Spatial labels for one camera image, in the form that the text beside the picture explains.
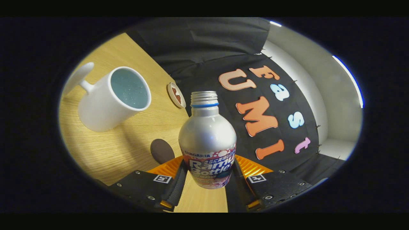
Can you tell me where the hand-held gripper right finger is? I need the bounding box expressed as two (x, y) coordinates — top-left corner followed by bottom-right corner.
(231, 155), (313, 211)

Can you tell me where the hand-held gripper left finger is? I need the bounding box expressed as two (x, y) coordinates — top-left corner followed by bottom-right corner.
(107, 156), (189, 212)

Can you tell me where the dark brown round coaster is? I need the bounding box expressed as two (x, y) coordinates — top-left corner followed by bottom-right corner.
(150, 139), (175, 165)

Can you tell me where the silver bottle with printed label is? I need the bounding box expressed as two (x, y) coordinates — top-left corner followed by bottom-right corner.
(178, 91), (237, 189)

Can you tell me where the white cup with handle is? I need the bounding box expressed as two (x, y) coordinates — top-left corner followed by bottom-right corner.
(64, 62), (152, 132)

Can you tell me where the wooden table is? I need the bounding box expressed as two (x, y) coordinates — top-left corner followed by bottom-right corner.
(58, 33), (229, 213)

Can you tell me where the white oval plate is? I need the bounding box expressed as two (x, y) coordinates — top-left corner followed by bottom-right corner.
(167, 82), (186, 108)

